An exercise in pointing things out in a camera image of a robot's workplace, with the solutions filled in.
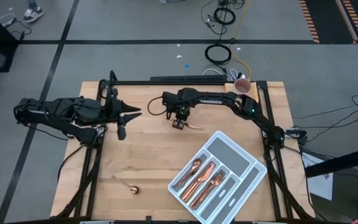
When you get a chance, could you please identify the white cutlery tray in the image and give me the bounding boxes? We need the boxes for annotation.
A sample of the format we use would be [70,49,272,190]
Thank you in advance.
[167,129,268,224]

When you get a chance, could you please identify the black beam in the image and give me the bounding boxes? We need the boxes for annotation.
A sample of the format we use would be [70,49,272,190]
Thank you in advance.
[304,145,358,179]

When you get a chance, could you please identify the copper spoon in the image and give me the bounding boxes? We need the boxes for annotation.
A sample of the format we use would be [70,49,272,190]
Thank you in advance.
[174,161,200,188]
[178,158,202,186]
[111,175,140,195]
[183,122,204,131]

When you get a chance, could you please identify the black cable coil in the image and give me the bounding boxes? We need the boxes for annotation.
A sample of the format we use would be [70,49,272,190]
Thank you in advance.
[204,43,232,65]
[213,6,236,26]

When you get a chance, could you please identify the wooden fork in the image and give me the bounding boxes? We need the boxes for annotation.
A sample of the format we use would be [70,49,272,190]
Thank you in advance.
[190,174,223,210]

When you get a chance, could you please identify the black perforated power strip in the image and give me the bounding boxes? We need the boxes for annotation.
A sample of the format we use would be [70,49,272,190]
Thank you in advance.
[149,74,229,82]

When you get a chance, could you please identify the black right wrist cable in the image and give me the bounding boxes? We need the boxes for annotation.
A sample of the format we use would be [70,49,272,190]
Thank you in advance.
[147,95,167,116]

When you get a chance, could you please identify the black floor cables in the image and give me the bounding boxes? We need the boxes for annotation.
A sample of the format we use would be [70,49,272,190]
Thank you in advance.
[292,94,358,142]

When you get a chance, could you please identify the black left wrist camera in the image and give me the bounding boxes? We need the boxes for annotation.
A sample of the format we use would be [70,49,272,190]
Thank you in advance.
[116,122,127,141]

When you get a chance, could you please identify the black mat with orange stripes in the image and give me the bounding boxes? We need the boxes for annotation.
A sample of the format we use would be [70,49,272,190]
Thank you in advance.
[298,0,358,44]

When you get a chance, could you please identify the thin black floor cable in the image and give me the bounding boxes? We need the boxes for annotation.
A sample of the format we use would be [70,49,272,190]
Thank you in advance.
[6,20,33,41]

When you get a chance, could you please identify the white cable with adapter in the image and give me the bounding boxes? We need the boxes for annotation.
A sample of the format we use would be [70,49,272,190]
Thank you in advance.
[0,12,17,27]

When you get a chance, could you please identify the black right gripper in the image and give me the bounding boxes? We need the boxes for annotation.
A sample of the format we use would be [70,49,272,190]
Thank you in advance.
[162,88,198,131]

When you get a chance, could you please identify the white floor cables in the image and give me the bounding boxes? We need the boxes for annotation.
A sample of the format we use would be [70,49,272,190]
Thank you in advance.
[201,67,245,81]

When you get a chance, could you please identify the black arm base cable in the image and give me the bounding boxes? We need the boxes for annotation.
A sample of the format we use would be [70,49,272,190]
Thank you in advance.
[57,143,85,183]

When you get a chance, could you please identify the white mug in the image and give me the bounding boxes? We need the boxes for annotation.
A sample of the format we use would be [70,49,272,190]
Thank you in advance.
[234,77,252,94]

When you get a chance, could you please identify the person's foot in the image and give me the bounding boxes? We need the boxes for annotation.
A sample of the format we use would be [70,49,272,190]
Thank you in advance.
[22,0,45,23]

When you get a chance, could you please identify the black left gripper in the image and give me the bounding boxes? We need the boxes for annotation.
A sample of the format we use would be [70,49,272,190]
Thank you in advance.
[103,88,142,125]

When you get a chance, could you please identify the yellow floor cable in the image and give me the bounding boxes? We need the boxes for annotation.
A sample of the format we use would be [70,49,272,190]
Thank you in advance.
[228,0,252,80]

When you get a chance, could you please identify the white board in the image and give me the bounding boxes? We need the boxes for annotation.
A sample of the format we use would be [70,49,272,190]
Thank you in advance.
[301,151,334,202]

